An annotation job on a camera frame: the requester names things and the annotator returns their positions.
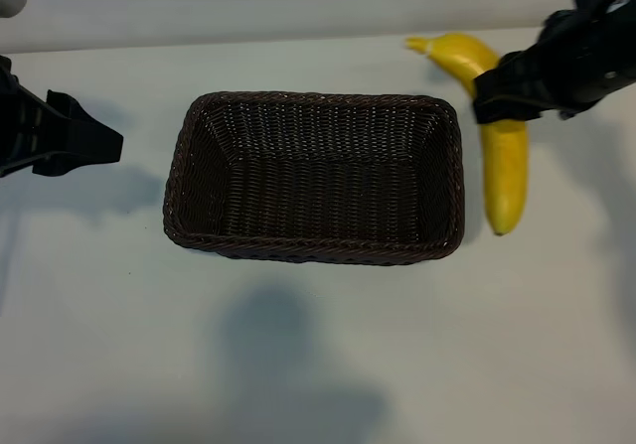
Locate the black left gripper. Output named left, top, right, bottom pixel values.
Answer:
left=0, top=54, right=125, bottom=178

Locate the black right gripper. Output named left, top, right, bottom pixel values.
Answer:
left=472, top=0, right=636, bottom=126

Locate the yellow banana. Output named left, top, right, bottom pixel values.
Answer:
left=404, top=32, right=529, bottom=236

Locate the dark brown wicker basket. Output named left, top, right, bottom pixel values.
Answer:
left=162, top=90, right=466, bottom=266

